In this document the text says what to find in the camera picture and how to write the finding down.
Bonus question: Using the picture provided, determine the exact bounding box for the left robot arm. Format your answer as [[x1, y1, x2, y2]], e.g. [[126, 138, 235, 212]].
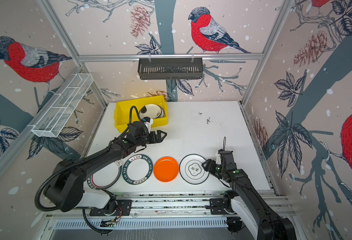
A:
[[34, 121, 167, 212]]

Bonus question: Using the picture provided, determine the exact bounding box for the white plate green red rim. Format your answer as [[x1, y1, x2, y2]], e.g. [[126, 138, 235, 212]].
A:
[[87, 161, 123, 190]]

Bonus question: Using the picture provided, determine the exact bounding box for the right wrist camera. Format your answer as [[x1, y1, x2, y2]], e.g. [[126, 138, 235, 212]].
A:
[[216, 154, 222, 165]]

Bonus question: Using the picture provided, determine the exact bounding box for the orange plate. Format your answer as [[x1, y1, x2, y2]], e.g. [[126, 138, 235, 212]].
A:
[[154, 157, 179, 183]]

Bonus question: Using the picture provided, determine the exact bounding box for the aluminium rail base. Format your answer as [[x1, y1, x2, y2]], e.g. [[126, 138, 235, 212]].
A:
[[44, 194, 297, 231]]

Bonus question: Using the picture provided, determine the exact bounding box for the white wire mesh basket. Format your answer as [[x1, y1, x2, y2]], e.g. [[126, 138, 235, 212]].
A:
[[32, 73, 94, 138]]

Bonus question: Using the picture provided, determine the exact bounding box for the white plate green lettered rim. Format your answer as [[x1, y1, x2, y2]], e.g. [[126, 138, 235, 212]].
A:
[[122, 155, 154, 185]]

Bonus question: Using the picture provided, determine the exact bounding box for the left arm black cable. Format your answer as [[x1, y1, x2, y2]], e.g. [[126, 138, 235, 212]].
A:
[[82, 206, 117, 235]]

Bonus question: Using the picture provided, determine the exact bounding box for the white plate black clover pattern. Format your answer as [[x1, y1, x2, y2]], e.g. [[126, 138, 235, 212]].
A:
[[179, 154, 210, 185]]

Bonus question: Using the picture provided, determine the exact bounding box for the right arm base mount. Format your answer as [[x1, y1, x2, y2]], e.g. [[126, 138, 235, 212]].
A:
[[209, 197, 237, 215]]

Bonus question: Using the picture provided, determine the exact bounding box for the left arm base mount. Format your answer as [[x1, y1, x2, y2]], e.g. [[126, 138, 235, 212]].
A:
[[90, 200, 133, 217]]

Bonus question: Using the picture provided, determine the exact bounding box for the aluminium frame crossbar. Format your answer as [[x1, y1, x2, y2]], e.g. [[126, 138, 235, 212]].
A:
[[78, 53, 264, 63]]

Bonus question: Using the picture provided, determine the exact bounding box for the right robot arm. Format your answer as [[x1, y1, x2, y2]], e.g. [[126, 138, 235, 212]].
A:
[[202, 150, 297, 240]]

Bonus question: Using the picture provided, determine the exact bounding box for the cream plate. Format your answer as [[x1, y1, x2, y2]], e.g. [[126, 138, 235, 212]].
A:
[[139, 104, 165, 119]]

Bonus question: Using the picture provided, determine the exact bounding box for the yellow plastic bin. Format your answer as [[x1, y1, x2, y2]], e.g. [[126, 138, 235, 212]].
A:
[[114, 96, 169, 133]]

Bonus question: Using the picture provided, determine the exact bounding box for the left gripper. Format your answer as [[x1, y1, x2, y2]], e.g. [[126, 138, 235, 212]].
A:
[[135, 129, 167, 147]]

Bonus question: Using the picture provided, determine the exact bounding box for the black hanging basket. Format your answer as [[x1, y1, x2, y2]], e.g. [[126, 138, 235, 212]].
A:
[[138, 58, 203, 80]]

